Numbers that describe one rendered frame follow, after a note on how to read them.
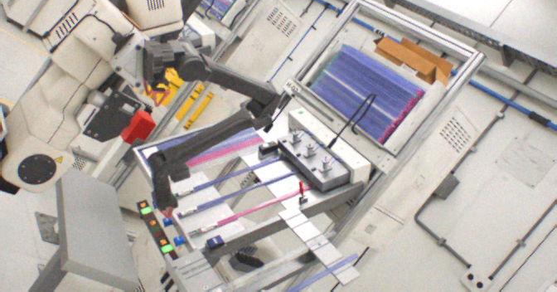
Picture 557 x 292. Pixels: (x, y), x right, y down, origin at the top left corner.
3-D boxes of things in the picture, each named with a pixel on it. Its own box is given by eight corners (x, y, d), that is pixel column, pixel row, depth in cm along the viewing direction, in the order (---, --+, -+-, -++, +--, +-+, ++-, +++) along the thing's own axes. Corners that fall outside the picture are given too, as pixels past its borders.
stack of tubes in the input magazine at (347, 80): (380, 143, 195) (423, 88, 193) (307, 87, 231) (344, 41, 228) (394, 154, 204) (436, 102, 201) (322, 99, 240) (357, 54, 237)
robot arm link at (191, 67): (278, 80, 172) (292, 99, 166) (254, 109, 176) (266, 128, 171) (176, 33, 138) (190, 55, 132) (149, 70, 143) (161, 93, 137)
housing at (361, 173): (351, 197, 201) (354, 169, 193) (288, 137, 235) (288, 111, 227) (367, 190, 204) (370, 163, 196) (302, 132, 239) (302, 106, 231)
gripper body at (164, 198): (168, 189, 181) (165, 173, 177) (179, 206, 174) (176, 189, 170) (151, 196, 179) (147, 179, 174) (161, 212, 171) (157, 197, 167)
